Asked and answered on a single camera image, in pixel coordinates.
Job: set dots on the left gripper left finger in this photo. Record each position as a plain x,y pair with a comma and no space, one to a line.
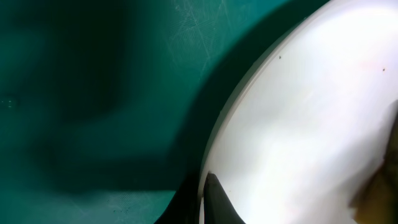
184,206

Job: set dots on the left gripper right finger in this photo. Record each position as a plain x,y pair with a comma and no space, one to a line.
218,209

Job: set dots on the white plate with orange stain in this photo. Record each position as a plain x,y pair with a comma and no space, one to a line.
309,122

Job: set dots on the teal plastic tray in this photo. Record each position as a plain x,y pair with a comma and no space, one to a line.
107,106

